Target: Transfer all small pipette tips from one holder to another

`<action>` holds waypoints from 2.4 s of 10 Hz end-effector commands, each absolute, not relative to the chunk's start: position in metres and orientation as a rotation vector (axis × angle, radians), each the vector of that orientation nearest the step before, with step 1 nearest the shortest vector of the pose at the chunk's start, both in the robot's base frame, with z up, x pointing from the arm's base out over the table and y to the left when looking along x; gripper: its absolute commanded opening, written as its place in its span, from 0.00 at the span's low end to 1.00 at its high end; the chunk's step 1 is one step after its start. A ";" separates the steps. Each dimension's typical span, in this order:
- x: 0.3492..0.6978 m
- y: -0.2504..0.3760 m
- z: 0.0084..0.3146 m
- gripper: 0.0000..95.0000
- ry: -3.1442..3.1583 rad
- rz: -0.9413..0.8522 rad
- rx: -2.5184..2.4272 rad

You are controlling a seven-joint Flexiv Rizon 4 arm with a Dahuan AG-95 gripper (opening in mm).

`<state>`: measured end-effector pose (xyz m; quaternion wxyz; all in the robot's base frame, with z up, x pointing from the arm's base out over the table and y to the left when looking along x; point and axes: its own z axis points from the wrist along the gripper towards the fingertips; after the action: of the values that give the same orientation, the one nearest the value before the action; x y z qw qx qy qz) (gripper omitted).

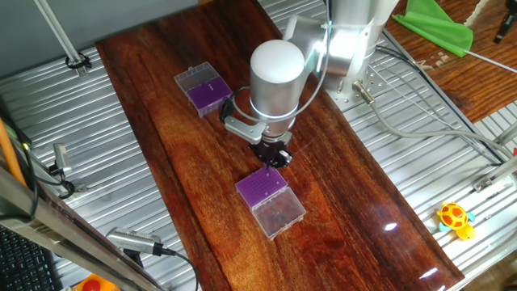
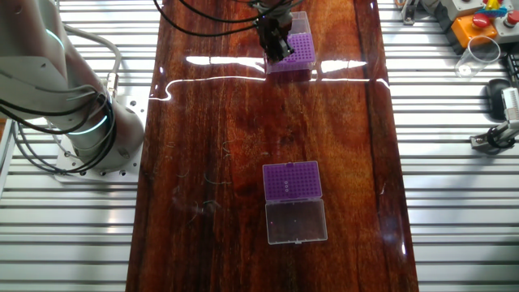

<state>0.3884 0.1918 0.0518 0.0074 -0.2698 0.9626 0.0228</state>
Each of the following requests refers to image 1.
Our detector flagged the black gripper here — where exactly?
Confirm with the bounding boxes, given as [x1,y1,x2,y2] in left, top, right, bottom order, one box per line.
[248,135,295,169]

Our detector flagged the large aluminium frame beam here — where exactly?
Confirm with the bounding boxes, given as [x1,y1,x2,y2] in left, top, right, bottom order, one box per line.
[0,165,165,291]

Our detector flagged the aluminium strut with bracket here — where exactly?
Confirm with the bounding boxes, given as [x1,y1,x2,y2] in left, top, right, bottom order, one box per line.
[472,155,517,193]

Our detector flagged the black keyboard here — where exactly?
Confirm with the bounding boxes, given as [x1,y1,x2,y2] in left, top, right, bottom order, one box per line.
[0,226,65,291]

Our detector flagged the silver ribbed camera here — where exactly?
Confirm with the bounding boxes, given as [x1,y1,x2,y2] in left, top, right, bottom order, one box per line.
[105,226,165,256]

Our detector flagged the black camera stand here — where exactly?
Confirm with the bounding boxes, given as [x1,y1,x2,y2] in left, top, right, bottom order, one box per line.
[122,248,145,268]

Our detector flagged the green cloth flag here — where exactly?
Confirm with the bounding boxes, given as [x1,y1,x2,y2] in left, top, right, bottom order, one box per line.
[391,0,517,75]

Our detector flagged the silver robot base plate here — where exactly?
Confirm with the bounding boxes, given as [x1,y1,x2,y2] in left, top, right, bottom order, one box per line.
[325,48,391,112]

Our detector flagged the grey cable with metal connector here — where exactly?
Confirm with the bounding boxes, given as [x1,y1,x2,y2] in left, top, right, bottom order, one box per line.
[351,79,517,161]

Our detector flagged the purple pipette tip box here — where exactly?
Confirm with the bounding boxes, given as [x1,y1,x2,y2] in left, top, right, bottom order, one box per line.
[235,167,307,239]
[173,61,234,119]

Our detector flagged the black ring clamp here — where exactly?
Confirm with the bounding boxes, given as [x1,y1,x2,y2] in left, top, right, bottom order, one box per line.
[48,165,77,200]
[65,51,93,70]

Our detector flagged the orange tube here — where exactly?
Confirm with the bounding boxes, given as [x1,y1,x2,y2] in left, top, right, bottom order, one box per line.
[0,118,28,188]

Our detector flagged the black camera cable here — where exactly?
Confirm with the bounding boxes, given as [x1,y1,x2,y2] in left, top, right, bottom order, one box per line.
[155,244,200,291]

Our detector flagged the yellow orange turtle toy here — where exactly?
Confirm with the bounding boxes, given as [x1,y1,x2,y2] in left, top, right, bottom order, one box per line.
[435,200,477,242]

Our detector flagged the orange emergency stop button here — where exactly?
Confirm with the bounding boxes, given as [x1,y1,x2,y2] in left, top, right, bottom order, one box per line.
[72,272,121,291]

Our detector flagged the dark wooden board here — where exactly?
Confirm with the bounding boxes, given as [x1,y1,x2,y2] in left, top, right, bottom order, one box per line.
[95,0,465,291]

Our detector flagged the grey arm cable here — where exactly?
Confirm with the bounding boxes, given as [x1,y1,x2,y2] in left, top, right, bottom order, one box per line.
[230,22,331,124]

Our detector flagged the black handheld tool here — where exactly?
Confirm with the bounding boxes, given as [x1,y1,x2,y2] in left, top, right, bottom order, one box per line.
[493,0,517,44]

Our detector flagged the small grey camera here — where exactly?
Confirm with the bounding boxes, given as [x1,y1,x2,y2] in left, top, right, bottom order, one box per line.
[52,143,74,175]

